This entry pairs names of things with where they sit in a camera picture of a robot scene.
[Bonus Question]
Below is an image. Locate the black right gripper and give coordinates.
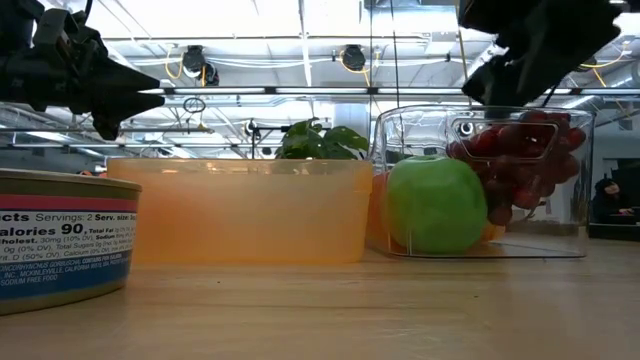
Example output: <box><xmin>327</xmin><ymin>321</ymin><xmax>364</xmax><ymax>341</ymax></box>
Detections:
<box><xmin>457</xmin><ymin>0</ymin><xmax>624</xmax><ymax>109</ymax></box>

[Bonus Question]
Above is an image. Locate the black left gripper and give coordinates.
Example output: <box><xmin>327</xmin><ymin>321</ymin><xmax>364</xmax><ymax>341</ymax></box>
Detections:
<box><xmin>0</xmin><ymin>0</ymin><xmax>165</xmax><ymax>141</ymax></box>

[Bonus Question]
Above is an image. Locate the red grape bunch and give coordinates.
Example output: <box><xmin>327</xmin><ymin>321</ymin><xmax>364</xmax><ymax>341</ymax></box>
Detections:
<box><xmin>446</xmin><ymin>110</ymin><xmax>588</xmax><ymax>227</ymax></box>

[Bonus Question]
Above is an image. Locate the gold-rimmed labelled food can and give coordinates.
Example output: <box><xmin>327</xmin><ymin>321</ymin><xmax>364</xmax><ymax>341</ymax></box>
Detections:
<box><xmin>0</xmin><ymin>168</ymin><xmax>144</xmax><ymax>317</ymax></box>

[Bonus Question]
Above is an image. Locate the green apple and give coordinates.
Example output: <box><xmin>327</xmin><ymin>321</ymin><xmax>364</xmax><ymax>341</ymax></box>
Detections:
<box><xmin>386</xmin><ymin>154</ymin><xmax>490</xmax><ymax>256</ymax></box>

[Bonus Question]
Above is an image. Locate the red bell pepper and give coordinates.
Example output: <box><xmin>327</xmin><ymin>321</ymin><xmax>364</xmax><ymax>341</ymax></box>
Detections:
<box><xmin>366</xmin><ymin>171</ymin><xmax>401</xmax><ymax>254</ymax></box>

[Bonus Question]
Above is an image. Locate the clear plastic bin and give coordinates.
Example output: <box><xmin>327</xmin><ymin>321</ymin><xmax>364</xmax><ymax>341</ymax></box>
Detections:
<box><xmin>367</xmin><ymin>103</ymin><xmax>597</xmax><ymax>260</ymax></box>

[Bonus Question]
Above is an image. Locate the orange translucent plastic bin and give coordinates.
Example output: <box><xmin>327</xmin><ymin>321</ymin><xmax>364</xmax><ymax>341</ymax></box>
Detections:
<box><xmin>106</xmin><ymin>157</ymin><xmax>375</xmax><ymax>266</ymax></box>

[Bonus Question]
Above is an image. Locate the long linear light bar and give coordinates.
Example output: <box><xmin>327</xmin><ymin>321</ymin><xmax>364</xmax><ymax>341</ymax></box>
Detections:
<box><xmin>149</xmin><ymin>85</ymin><xmax>640</xmax><ymax>97</ymax></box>

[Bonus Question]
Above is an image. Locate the yellow mango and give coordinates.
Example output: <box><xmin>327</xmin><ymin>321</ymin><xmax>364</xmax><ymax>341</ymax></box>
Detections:
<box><xmin>478</xmin><ymin>221</ymin><xmax>507</xmax><ymax>245</ymax></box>

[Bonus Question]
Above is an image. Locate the person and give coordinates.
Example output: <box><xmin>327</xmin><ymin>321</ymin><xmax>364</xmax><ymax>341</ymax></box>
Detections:
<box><xmin>592</xmin><ymin>177</ymin><xmax>637</xmax><ymax>225</ymax></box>

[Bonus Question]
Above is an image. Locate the green leafy plant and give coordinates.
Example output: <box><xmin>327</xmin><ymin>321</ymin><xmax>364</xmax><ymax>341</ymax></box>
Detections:
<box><xmin>273</xmin><ymin>117</ymin><xmax>370</xmax><ymax>161</ymax></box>

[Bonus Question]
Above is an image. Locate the dark desk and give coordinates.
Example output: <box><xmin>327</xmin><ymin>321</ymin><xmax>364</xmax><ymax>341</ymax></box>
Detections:
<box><xmin>587</xmin><ymin>219</ymin><xmax>640</xmax><ymax>242</ymax></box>

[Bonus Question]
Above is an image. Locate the black ceiling cable reel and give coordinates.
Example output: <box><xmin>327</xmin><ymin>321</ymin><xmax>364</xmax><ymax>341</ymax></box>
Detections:
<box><xmin>342</xmin><ymin>44</ymin><xmax>367</xmax><ymax>72</ymax></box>
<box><xmin>180</xmin><ymin>44</ymin><xmax>220</xmax><ymax>86</ymax></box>

